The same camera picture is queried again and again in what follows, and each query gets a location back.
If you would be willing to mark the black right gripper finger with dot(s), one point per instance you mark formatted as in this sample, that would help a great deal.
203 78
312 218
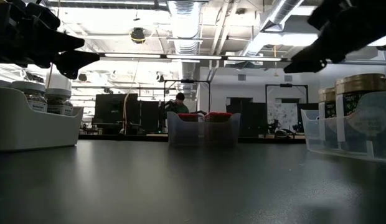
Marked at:
309 60
327 14

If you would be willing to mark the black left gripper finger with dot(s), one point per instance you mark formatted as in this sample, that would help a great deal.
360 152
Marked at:
68 42
74 62

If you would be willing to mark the gold-lid glass spice jar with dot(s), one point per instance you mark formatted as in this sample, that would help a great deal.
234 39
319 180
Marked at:
358 85
327 93

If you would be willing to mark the red-lid spice jar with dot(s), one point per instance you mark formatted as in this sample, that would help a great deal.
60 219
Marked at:
218 116
188 117

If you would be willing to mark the small black ball device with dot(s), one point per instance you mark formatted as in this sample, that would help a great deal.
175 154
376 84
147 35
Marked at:
83 77

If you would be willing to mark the white cylindrical container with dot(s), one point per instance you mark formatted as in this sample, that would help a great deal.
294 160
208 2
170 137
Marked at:
57 83

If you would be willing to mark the white printed poster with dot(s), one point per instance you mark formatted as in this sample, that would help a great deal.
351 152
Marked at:
283 112

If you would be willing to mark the black monitor panel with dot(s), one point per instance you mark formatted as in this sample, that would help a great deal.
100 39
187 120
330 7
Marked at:
118 109

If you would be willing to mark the black ceiling dome device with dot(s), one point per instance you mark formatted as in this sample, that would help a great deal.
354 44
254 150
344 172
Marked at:
138 32

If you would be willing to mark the black cabinet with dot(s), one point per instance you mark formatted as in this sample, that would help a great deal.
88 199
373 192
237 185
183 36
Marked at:
249 118

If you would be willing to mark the white plastic bin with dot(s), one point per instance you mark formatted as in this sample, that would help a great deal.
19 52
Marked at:
25 130

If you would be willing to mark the small black ceiling device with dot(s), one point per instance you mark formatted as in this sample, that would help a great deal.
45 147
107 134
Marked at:
160 77

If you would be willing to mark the large clear plastic bin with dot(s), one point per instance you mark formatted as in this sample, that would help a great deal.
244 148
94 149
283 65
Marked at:
323 146

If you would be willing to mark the dark narrow panel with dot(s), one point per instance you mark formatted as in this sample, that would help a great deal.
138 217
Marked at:
149 112

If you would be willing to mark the person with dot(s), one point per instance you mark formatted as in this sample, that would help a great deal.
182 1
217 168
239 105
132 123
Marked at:
179 107

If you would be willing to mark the long ceiling light strip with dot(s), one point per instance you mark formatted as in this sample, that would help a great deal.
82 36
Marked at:
193 57

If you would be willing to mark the small translucent plastic bin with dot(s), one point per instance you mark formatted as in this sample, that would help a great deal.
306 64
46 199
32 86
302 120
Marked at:
199 133

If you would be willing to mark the grey wall vent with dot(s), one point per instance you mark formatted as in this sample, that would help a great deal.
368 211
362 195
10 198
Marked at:
288 78
241 77

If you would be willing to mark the smooth silver ventilation duct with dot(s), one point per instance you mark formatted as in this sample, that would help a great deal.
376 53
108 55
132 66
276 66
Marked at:
274 18

